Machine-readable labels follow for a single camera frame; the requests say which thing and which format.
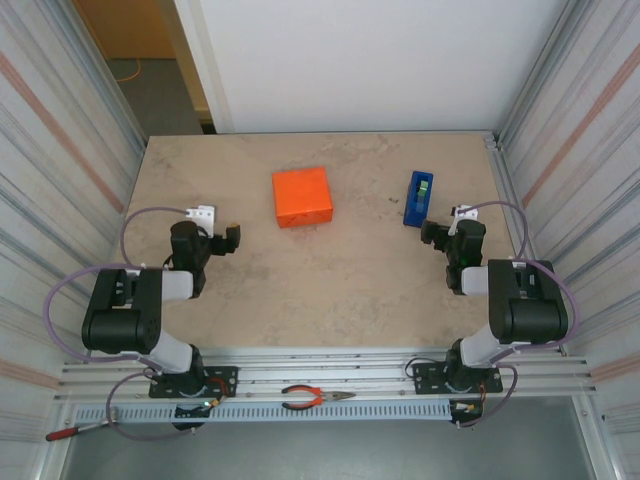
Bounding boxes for blue tape dispenser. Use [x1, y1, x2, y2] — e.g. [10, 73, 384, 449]
[402, 170, 435, 229]

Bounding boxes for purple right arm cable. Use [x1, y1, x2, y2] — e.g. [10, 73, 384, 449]
[457, 200, 581, 429]

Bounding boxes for aluminium side rail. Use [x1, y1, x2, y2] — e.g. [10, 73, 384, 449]
[482, 130, 569, 356]

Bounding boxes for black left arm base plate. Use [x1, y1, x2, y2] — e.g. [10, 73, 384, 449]
[148, 365, 239, 400]

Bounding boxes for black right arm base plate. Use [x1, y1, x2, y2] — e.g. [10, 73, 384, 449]
[412, 362, 504, 396]

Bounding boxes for aluminium rail frame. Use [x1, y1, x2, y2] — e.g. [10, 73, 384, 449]
[54, 348, 599, 402]

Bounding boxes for white door frame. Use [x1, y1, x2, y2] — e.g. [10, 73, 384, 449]
[158, 0, 236, 135]

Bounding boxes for orange handled pliers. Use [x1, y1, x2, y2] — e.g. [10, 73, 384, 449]
[280, 383, 357, 412]

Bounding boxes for grey slotted cable duct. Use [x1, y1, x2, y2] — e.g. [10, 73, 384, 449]
[73, 402, 454, 424]

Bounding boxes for orange floor cable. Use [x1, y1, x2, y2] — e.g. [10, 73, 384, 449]
[115, 58, 144, 84]

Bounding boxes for red handled tool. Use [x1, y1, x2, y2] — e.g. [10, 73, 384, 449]
[45, 419, 119, 442]

